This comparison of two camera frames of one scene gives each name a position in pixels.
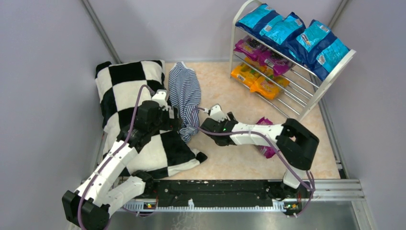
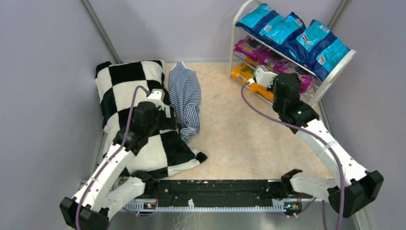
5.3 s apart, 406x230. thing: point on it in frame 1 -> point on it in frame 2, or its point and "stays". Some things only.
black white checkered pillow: (118, 86) stays
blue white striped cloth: (185, 86) stays
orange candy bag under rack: (245, 73) stays
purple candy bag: (267, 151) -> (306, 83)
